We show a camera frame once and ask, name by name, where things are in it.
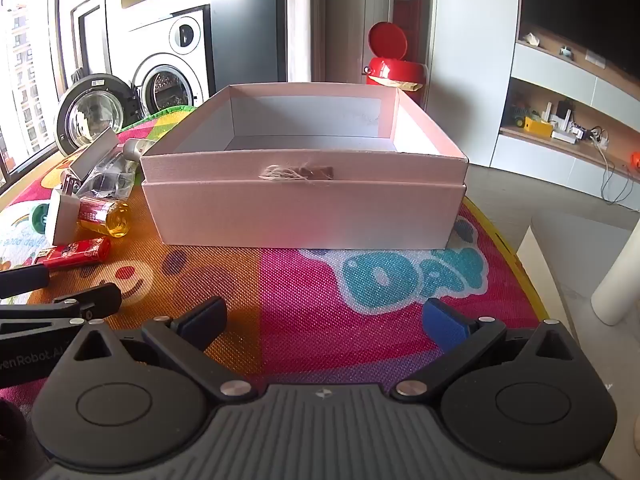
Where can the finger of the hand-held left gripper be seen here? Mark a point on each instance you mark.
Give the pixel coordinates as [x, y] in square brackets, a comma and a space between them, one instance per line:
[25, 281]
[95, 300]

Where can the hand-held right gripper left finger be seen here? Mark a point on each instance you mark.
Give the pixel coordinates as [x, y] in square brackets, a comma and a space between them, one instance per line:
[205, 319]

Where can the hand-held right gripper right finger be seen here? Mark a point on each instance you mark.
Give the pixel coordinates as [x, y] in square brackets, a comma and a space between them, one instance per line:
[444, 320]

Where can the pink cardboard box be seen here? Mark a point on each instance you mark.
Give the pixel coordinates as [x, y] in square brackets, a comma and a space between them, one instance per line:
[300, 210]

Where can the red printed tube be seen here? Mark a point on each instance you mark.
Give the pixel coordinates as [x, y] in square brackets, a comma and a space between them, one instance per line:
[75, 255]

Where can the green round cap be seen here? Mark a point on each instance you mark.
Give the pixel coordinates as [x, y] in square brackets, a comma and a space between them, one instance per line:
[37, 217]

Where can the white plug charger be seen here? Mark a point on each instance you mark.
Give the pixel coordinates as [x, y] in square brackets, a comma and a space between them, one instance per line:
[62, 217]

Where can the yellow oil bottle red label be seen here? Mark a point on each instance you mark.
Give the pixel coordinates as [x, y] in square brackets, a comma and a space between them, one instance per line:
[107, 216]

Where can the colourful cartoon play mat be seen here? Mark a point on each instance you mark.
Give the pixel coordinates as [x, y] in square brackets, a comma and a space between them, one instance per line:
[300, 300]

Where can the clear plastic bag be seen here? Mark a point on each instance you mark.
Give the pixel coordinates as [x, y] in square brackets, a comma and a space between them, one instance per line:
[107, 179]

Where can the white rectangular box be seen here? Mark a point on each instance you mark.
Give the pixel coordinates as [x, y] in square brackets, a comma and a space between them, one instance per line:
[95, 152]

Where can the silver cylinder bottle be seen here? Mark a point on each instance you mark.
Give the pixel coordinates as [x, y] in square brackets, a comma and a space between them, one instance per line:
[134, 149]

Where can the white round table leg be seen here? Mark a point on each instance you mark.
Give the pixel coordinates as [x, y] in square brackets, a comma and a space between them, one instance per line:
[617, 290]

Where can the yellow toy box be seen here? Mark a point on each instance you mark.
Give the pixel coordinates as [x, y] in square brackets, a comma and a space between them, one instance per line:
[537, 126]

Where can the green toy tractor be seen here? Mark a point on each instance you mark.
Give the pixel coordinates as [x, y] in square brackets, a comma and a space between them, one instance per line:
[518, 115]

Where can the white router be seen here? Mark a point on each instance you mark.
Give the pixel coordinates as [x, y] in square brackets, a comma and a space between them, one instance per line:
[562, 122]

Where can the silver washing machine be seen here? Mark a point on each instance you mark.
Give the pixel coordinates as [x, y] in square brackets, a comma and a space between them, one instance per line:
[165, 55]

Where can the red pedal trash bin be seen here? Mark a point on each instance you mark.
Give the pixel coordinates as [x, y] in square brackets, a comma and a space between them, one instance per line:
[395, 67]

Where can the grey wooden shelf cabinet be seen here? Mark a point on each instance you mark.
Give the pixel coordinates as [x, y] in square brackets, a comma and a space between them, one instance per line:
[540, 65]

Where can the black television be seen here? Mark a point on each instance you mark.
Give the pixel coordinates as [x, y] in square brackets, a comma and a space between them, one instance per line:
[575, 0]

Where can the black window frame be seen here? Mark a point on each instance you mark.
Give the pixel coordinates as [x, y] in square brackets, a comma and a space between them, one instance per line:
[10, 162]

